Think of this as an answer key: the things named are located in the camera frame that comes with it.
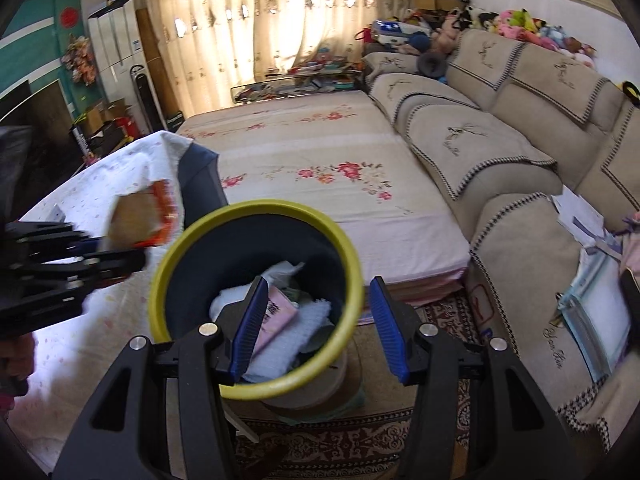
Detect white paper towel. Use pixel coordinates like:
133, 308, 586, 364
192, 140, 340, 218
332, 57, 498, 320
260, 260, 307, 291

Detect floral beige mattress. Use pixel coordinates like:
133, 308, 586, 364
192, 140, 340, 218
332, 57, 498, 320
175, 89, 473, 306

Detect hanging flower decoration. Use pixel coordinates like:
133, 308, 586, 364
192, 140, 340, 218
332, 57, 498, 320
60, 35, 96, 86

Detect black flat television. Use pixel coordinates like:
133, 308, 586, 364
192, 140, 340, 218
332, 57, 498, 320
0, 80, 76, 191

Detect blue star print bag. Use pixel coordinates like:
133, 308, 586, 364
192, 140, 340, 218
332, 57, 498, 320
372, 20, 416, 46

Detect beige sofa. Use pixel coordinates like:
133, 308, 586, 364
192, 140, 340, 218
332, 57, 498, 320
362, 27, 640, 456

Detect red patterned rug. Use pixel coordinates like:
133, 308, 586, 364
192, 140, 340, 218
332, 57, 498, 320
235, 290, 481, 480

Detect pile of plush toys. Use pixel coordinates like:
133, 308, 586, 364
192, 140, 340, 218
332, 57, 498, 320
430, 5, 598, 68

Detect stack of cardboard boxes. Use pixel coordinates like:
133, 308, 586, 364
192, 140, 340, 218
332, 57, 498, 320
82, 100, 133, 151

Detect dark blue cloth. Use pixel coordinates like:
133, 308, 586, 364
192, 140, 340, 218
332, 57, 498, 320
177, 144, 231, 211

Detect white loose papers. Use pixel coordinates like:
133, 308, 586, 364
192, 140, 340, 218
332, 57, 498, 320
552, 185, 608, 246

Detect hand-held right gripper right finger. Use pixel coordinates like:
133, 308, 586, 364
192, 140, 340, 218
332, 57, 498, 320
369, 276, 576, 480

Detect yellow rimmed dark bin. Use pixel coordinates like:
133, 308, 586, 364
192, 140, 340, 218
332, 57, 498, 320
148, 200, 365, 401

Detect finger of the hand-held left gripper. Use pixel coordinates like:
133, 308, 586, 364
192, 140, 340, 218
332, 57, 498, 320
5, 222, 101, 261
20, 249, 147, 292

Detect grey neck pillow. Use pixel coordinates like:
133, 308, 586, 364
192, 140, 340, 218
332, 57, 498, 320
417, 52, 448, 78

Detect brown wooden board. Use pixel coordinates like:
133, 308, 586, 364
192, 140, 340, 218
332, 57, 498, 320
135, 7, 181, 121

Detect black tower fan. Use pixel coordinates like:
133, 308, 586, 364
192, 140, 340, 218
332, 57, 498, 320
130, 64, 153, 136

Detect white spotted tablecloth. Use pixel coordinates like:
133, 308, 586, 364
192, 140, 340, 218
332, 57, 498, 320
0, 130, 196, 476

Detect pink packet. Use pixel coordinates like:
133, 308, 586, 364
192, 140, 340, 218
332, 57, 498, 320
252, 285, 301, 361

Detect orange snack wrapper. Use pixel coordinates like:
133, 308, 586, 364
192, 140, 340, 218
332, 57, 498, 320
107, 180, 182, 251

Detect person's left hand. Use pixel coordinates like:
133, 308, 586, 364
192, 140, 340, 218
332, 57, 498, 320
0, 332, 36, 396

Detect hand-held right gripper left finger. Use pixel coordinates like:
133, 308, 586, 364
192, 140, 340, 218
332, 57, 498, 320
52, 276, 271, 480

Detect beige patterned curtains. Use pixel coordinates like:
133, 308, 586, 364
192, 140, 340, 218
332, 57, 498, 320
145, 0, 418, 116

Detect glass table with books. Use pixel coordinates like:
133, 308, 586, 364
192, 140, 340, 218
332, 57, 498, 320
230, 62, 368, 106

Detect round beige stool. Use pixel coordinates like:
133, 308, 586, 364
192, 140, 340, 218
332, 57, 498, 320
260, 350, 362, 411

